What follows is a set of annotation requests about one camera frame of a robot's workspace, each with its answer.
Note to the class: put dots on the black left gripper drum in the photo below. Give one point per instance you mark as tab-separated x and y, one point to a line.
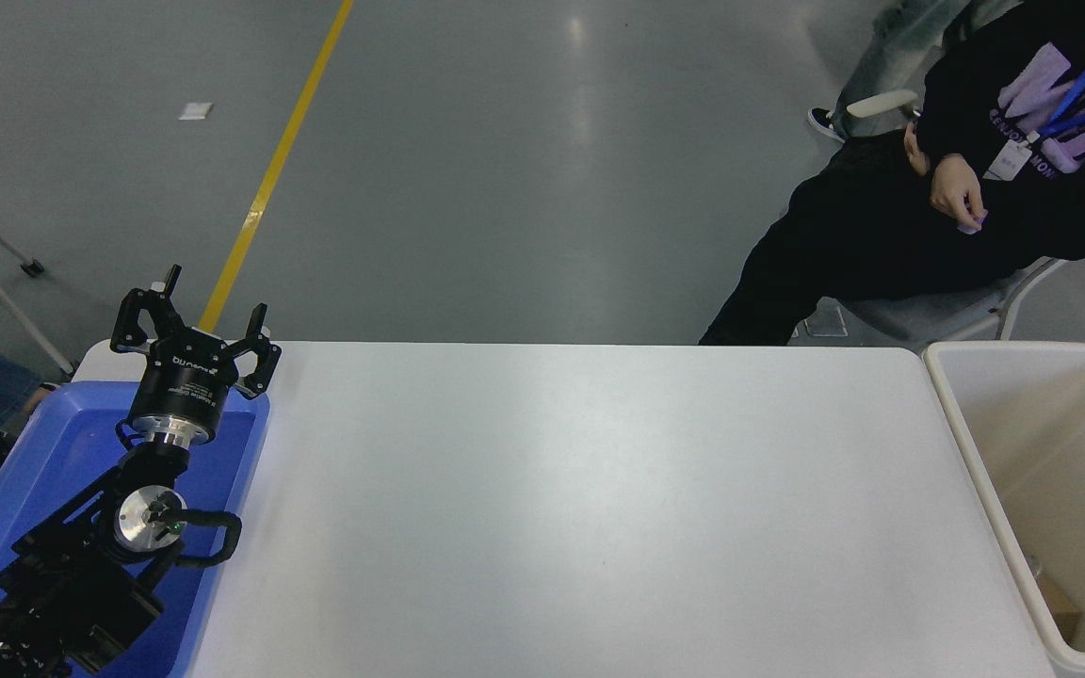
183	382

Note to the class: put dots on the small purple object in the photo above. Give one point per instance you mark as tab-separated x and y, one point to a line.
974	224

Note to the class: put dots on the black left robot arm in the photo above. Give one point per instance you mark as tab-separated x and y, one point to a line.
53	584

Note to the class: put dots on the person's hand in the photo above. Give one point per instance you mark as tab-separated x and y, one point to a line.
913	146
957	188

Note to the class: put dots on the large pale plastic bin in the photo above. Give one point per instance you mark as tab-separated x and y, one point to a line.
1051	452

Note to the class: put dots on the blue plastic tray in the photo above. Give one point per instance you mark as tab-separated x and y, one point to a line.
62	452

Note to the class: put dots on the white paper scrap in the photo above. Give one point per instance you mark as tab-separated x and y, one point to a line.
195	110

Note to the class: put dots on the grey chair with white armrest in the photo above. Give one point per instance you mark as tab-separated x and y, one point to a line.
919	315

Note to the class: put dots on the brown cardboard piece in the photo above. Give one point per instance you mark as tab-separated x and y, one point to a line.
1059	607

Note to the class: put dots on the white name badge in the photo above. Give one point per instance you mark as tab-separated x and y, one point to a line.
1007	162

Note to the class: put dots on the seated person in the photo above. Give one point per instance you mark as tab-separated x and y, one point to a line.
834	226

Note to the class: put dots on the grey folding metal frame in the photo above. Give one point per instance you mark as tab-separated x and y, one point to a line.
31	267

